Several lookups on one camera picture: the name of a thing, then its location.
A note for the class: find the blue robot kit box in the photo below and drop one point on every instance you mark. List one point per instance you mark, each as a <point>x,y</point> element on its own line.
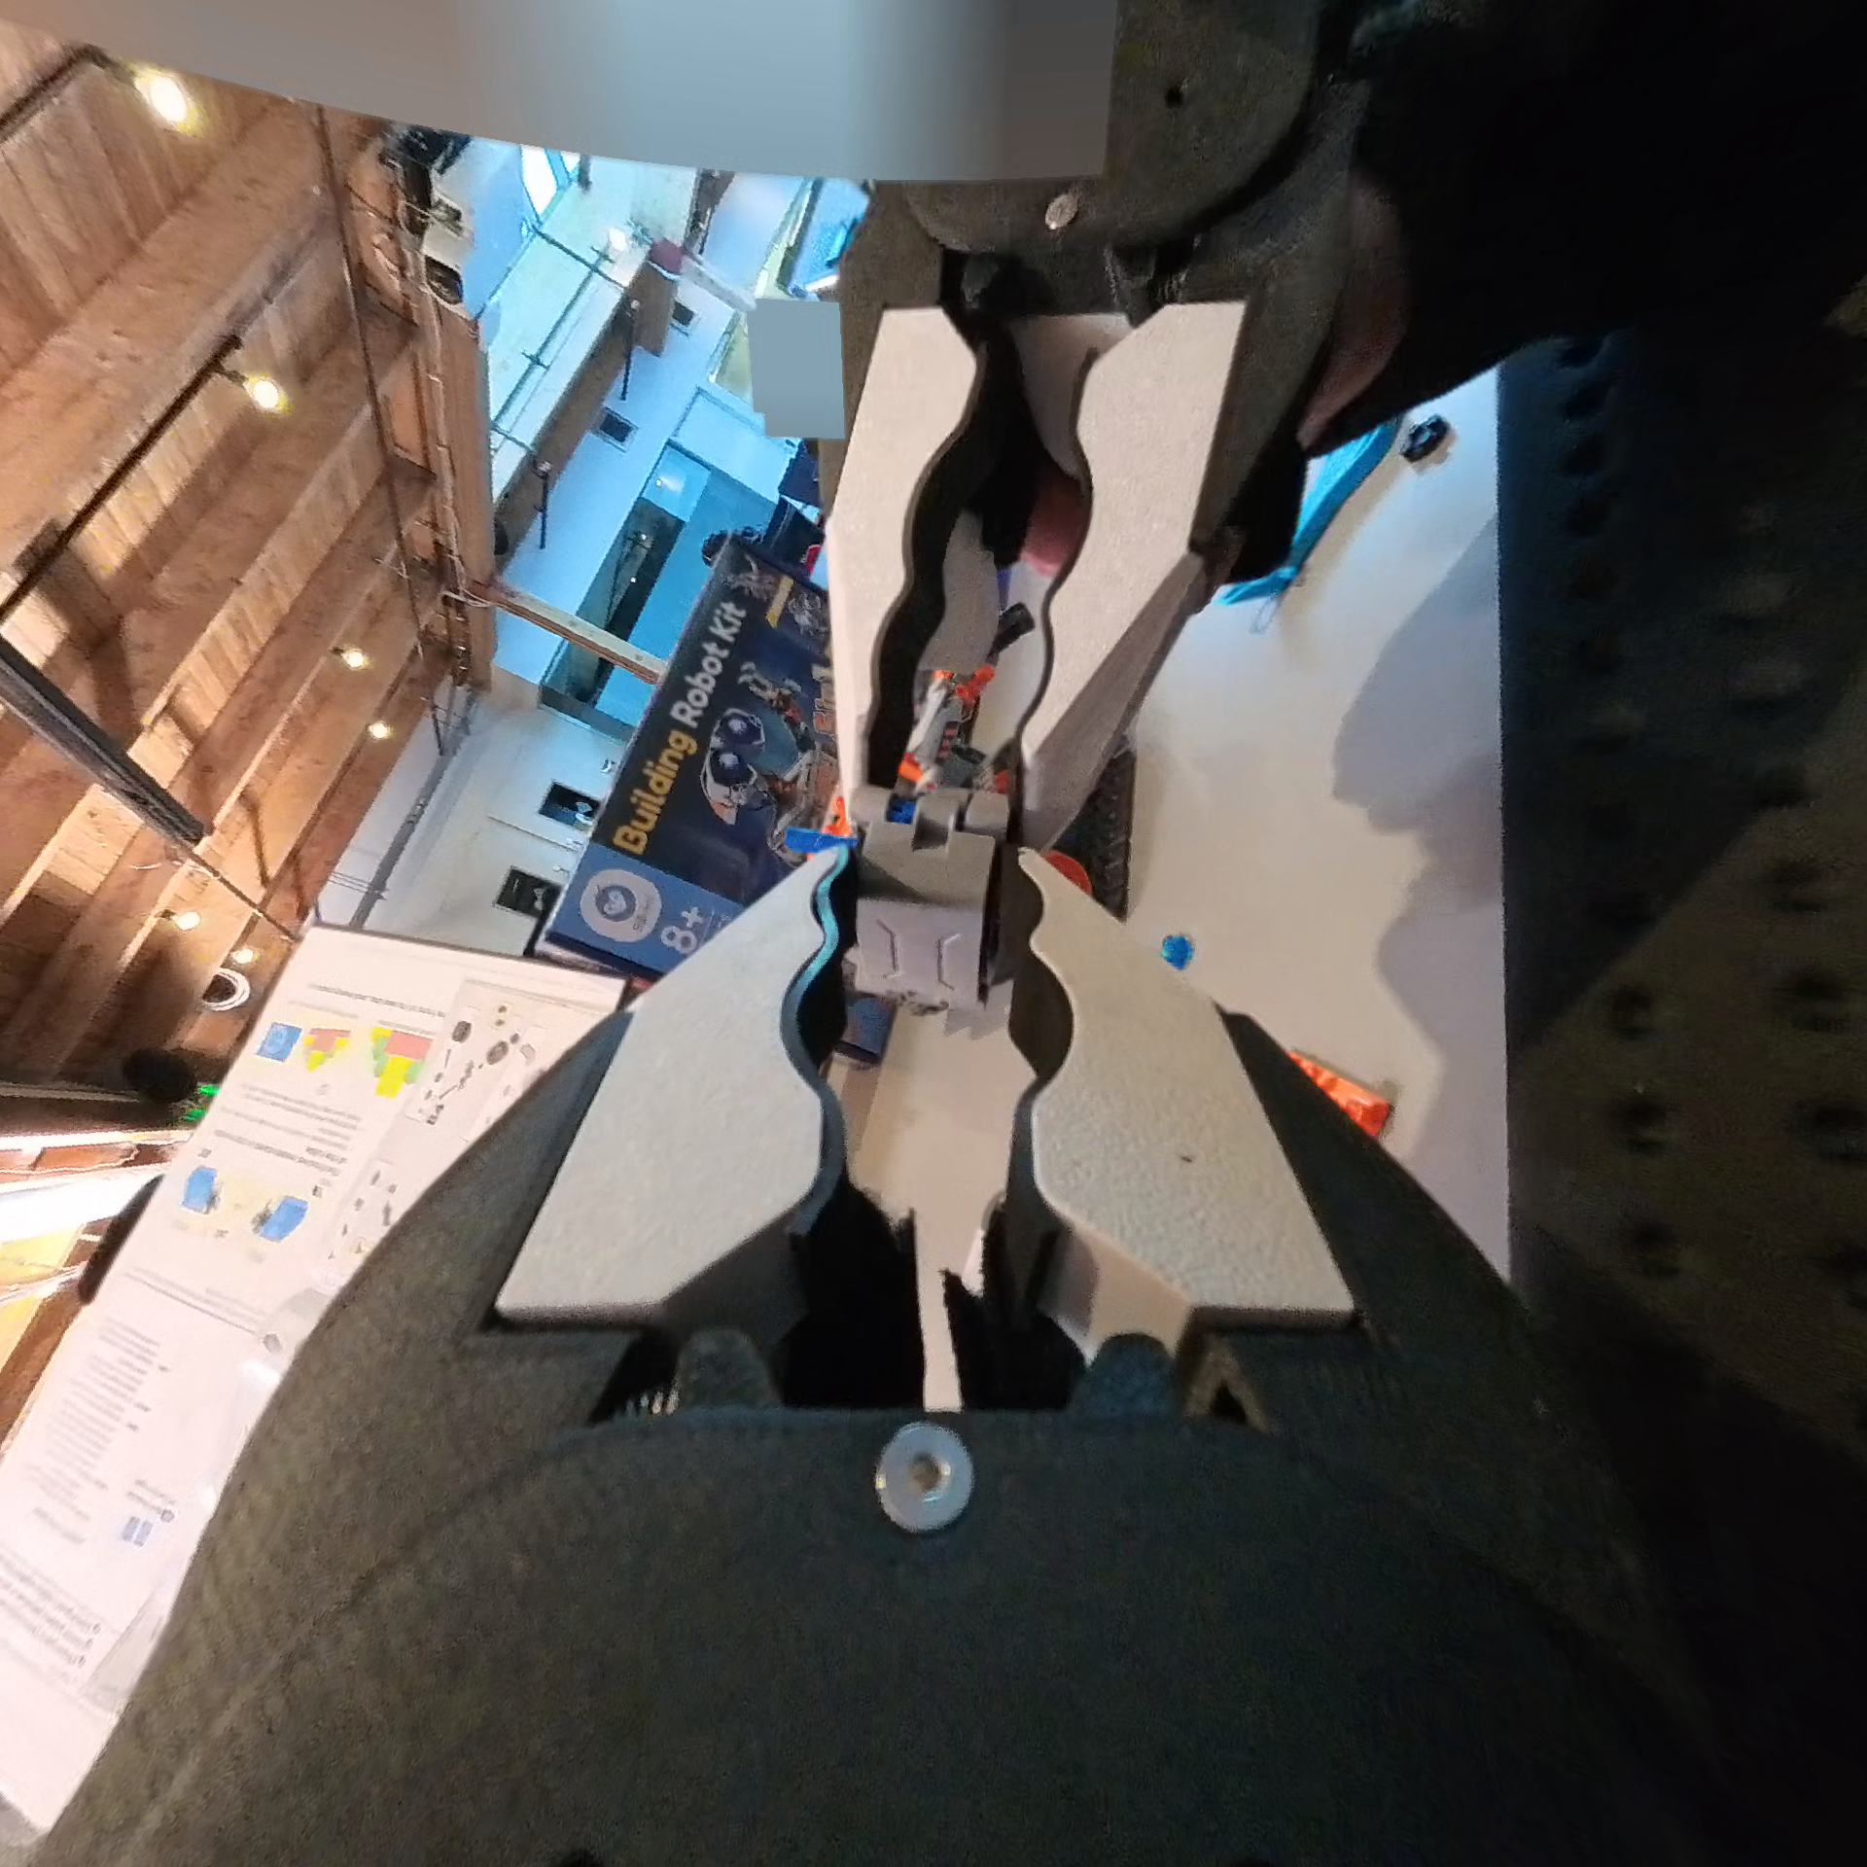
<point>685,759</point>

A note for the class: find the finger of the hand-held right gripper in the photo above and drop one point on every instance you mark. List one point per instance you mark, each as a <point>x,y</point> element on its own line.
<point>876,468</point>
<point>1151,439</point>

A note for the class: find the person's right hand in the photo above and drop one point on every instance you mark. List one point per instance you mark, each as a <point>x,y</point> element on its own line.
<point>1355,337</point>

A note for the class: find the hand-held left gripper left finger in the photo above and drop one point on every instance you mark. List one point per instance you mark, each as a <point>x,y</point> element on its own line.
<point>672,1168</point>

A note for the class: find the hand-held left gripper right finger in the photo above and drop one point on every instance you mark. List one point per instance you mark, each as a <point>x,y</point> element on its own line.
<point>1167,1168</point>

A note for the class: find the small black round block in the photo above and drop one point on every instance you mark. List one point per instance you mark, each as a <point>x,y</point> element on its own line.
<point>1425,439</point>

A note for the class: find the row of ceiling spot lights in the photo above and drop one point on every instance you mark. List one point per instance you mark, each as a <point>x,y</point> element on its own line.
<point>262,391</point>

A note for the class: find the orange wedge block plate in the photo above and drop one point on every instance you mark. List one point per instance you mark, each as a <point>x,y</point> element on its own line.
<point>1333,1087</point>

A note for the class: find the white instruction sheet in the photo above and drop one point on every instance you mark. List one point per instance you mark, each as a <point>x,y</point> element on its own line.
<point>217,1241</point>

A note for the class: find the grey block module blue pin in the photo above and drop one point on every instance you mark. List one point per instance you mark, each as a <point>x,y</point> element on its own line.
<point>918,889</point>

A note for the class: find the grey orange tracked toy robot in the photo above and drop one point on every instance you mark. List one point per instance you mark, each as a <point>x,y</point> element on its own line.
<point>946,729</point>

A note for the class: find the black ceiling rail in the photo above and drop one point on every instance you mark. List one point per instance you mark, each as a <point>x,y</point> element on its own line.
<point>103,744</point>

